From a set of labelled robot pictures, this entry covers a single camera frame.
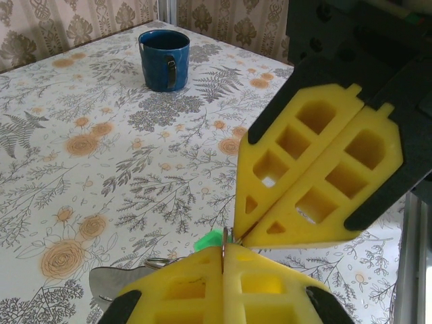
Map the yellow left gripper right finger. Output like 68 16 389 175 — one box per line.
223 243 357 324

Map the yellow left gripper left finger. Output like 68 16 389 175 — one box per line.
97 248 226 324

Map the green headed key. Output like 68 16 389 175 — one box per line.
194 229 236 252

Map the floral patterned tablecloth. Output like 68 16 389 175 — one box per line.
0 20 416 324

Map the dark blue mug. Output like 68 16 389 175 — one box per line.
138 29 192 92

